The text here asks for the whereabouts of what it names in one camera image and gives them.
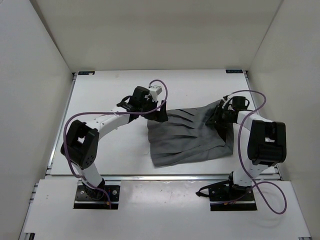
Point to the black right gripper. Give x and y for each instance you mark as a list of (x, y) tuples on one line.
[(218, 110)]

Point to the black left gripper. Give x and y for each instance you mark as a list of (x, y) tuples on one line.
[(163, 116)]

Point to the grey pleated skirt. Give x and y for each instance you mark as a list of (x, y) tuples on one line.
[(186, 138)]

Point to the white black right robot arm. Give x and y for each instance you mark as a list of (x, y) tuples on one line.
[(266, 143)]

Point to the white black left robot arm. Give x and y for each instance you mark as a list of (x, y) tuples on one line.
[(81, 138)]

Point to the right blue table label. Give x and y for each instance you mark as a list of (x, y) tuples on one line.
[(234, 71)]

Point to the blue table label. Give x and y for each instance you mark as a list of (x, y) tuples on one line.
[(234, 71), (86, 73)]

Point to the left blue table label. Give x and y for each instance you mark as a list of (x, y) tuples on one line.
[(86, 73)]

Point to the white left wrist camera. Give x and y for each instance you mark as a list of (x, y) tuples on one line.
[(155, 90)]

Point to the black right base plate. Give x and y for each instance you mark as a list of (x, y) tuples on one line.
[(225, 196)]

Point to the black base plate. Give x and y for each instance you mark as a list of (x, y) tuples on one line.
[(91, 199), (225, 196)]

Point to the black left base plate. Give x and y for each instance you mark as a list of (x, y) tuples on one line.
[(91, 199)]

